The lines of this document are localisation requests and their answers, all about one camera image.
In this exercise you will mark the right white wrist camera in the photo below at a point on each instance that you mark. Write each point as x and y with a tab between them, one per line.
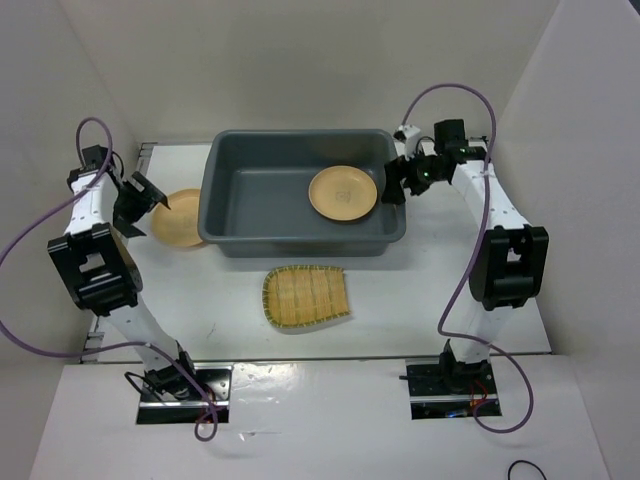
410	137

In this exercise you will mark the tan round plate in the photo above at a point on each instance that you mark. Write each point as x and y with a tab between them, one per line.
176	225
342	193

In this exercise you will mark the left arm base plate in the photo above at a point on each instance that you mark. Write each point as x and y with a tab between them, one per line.
156	408

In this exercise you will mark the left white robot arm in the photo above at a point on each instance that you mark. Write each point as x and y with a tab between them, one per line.
101	276

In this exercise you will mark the grey plastic bin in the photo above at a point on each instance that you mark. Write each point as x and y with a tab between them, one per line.
254	197

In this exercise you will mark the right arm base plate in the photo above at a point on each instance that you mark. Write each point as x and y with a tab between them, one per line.
431	397

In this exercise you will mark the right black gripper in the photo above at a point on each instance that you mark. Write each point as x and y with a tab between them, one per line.
396	170

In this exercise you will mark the woven bamboo tray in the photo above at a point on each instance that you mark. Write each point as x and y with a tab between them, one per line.
297	297

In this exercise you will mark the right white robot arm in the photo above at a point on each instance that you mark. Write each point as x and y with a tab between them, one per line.
509	263

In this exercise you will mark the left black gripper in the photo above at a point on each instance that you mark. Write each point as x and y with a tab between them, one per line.
123	220

